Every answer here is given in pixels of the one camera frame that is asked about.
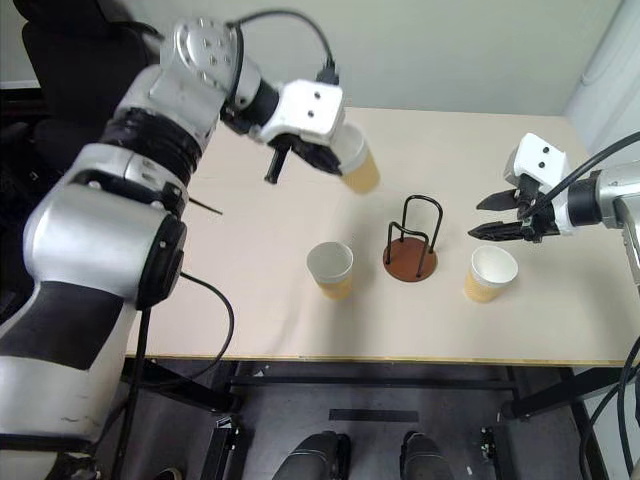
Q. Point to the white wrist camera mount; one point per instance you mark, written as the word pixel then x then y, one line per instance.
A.
pixel 305 107
pixel 537 155

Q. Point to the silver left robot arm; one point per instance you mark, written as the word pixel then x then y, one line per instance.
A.
pixel 100 225

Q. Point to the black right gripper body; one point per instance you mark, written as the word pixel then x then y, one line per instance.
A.
pixel 537 210

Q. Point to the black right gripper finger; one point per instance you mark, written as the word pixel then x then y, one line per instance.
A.
pixel 497 231
pixel 500 201

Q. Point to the black office chair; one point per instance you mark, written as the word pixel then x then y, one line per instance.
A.
pixel 75 50

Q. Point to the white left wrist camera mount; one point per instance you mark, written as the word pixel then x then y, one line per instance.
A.
pixel 305 107

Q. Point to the tan paper cup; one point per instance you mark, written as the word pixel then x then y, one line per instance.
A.
pixel 331 270
pixel 362 172
pixel 490 275

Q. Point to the black metal table frame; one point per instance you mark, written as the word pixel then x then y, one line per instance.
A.
pixel 350 382

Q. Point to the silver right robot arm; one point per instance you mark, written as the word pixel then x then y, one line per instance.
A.
pixel 617 195

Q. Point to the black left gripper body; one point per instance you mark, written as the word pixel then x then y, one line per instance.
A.
pixel 300 142

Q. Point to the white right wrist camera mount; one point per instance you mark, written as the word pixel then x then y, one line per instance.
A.
pixel 537 155

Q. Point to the dark rounded shape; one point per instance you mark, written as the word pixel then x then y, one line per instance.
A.
pixel 425 457
pixel 315 457

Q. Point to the thin black stick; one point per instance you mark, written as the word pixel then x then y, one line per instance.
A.
pixel 207 206

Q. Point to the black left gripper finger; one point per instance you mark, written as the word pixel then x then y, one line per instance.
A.
pixel 276 167
pixel 325 161

